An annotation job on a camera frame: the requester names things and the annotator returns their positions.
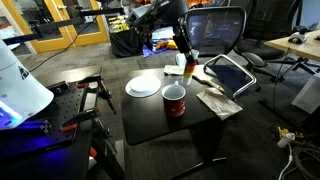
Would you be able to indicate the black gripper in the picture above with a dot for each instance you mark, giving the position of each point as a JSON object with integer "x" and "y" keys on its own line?
{"x": 181, "y": 36}

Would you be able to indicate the orange pink glue stick marker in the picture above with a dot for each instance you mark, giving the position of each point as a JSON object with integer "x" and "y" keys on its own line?
{"x": 188, "y": 71}

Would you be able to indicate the red white-lined mug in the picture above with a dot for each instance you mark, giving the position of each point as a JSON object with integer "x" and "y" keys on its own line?
{"x": 174, "y": 101}

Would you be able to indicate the beige crumpled cloth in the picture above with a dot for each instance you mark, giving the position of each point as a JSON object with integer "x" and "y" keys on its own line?
{"x": 173, "y": 70}

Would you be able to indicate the orange yellow floor objects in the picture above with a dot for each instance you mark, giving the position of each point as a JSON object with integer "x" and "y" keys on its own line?
{"x": 166, "y": 45}

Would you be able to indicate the black mesh office chair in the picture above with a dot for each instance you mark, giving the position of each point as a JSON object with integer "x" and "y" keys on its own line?
{"x": 215, "y": 33}

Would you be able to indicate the white round plate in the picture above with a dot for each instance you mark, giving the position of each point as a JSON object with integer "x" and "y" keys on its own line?
{"x": 143, "y": 86}

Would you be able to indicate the crumpled brown paper napkin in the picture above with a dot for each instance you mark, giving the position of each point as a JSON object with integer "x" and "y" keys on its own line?
{"x": 218, "y": 103}

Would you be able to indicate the black cloth covered table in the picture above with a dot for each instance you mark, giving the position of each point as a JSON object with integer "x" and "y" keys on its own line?
{"x": 130, "y": 43}

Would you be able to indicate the yellow green items pile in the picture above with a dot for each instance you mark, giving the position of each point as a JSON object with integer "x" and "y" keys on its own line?
{"x": 118, "y": 26}

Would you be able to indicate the black orange bar clamp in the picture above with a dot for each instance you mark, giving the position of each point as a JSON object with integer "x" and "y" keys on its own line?
{"x": 85, "y": 116}
{"x": 96, "y": 87}

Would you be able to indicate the yellow framed glass door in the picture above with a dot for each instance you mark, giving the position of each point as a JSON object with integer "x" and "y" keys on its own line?
{"x": 83, "y": 38}
{"x": 23, "y": 30}

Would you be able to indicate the black white desk device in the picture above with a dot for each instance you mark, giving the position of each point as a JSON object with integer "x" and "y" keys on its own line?
{"x": 297, "y": 37}

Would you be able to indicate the light wooden desk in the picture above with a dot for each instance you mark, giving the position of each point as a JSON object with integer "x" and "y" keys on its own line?
{"x": 300, "y": 47}

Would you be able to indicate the yellow black tool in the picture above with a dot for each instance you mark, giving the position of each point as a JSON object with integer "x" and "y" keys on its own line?
{"x": 282, "y": 131}

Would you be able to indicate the white flat board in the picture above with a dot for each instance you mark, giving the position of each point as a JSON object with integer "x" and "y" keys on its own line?
{"x": 308, "y": 95}

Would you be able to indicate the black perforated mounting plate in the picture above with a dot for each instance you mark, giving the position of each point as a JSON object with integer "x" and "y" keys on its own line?
{"x": 50, "y": 116}

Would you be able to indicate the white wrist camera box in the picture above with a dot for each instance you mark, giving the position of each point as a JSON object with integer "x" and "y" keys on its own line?
{"x": 138, "y": 12}

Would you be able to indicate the black horizontal rail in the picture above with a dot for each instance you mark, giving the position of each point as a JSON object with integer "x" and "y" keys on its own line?
{"x": 66, "y": 21}

